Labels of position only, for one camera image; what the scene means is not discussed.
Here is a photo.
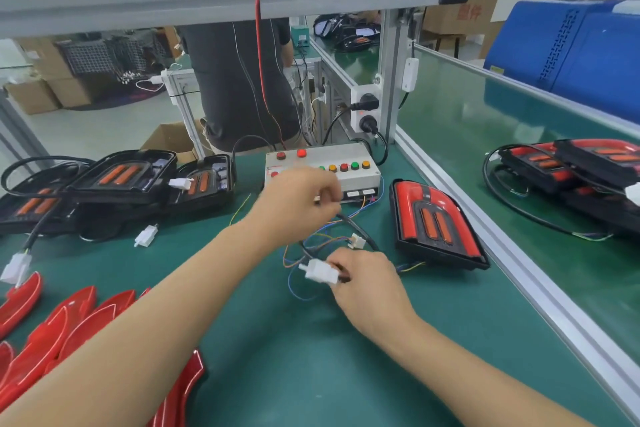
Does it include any person's left hand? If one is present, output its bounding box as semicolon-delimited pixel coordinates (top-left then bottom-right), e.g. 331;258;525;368
245;166;343;248

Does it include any person's right hand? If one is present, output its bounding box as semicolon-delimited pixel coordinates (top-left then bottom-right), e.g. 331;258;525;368
327;246;419;343

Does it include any pile of black lamp housings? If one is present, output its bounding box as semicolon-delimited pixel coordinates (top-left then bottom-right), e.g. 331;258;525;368
0;149;239;288

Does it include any person's left forearm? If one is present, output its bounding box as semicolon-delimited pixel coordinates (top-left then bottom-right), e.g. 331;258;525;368
0;222;291;427

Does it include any person's right forearm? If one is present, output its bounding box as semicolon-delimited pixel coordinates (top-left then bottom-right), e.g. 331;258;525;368
385;312;601;427

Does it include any beige test button box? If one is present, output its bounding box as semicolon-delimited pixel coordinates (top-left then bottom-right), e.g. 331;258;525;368
263;141;383;205

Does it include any white power strip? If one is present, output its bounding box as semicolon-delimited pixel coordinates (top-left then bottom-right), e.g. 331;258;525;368
350;81;383;143

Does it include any low open cardboard carton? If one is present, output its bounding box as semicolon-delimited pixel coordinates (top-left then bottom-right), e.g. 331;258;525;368
140;121;201;165

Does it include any white metal stand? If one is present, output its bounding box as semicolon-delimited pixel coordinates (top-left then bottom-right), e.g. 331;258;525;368
160;66;206;157

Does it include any large cardboard box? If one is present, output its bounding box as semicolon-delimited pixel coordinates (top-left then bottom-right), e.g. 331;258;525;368
45;36;111;107

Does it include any black mesh basket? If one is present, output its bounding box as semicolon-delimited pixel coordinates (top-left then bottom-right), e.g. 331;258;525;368
60;36;151;77

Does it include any pile of red lens covers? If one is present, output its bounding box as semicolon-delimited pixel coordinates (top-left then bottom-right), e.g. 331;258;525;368
0;272;209;427

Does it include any small cardboard box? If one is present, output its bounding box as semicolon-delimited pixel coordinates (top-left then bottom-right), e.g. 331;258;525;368
5;76;61;115

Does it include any blue plastic crate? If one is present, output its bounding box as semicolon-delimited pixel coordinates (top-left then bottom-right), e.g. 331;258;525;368
485;0;640;125

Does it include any red power cable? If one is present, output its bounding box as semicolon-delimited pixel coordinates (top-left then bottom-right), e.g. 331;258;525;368
253;0;286;147

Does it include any white switch box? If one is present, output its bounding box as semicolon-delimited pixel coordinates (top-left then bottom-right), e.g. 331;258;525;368
402;56;420;95

